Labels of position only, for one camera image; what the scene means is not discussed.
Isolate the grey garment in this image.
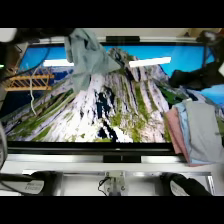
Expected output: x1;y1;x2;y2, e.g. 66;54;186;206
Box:
184;99;224;164

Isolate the light blue garment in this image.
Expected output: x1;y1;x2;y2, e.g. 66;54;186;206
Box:
173;101;214;166

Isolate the silver frame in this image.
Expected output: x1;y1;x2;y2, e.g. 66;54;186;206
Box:
0;152;224;197

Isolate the pale grey-green T-shirt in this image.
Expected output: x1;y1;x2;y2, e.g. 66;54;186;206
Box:
63;28;122;95

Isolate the black cable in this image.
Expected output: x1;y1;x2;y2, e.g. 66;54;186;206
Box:
97;176;112;197

